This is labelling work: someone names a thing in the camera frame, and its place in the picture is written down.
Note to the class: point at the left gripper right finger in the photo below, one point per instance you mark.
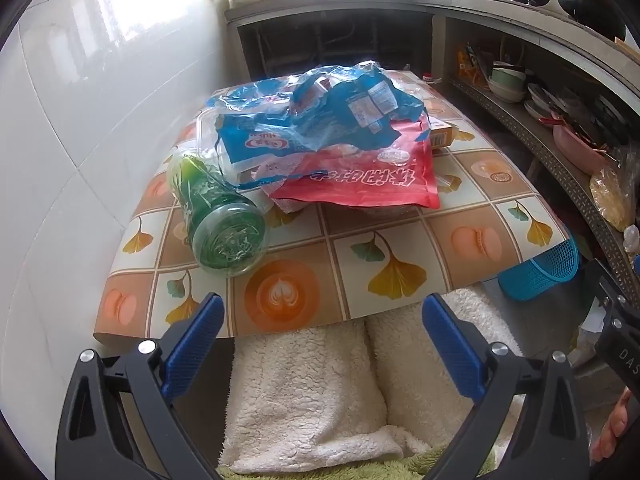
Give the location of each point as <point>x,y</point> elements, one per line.
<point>549,440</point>

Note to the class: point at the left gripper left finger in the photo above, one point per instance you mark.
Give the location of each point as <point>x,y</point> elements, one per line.
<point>94,438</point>

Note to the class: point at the green label plastic bottle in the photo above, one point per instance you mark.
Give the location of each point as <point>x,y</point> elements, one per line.
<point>226,231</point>

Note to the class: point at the red snack bag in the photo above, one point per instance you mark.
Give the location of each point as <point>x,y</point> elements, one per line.
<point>400,175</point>

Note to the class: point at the blue plastic bag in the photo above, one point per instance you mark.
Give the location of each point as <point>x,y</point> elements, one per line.
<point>283,128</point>

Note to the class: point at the yellow white medicine box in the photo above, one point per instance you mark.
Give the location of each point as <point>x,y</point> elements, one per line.
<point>442,134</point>

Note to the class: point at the blue mesh trash basket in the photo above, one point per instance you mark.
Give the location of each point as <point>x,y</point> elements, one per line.
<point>531,278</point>

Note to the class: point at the person's right hand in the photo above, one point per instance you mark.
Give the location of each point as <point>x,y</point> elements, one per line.
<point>612,430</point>

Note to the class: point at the yellow food bag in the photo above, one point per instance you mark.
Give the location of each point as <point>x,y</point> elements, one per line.
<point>612,191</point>

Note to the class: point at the white fleece trousers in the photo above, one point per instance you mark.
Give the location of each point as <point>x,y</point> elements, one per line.
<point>362,392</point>

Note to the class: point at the pink basin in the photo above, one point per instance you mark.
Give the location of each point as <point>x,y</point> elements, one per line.
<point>577,152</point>

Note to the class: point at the patterned tablecloth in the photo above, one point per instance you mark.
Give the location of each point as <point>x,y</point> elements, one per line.
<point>327,263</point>

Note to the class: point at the stacked bowls on shelf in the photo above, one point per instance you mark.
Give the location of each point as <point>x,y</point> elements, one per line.
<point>507,81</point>

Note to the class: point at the black cooking pot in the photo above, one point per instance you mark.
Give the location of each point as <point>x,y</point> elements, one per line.
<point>599,15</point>

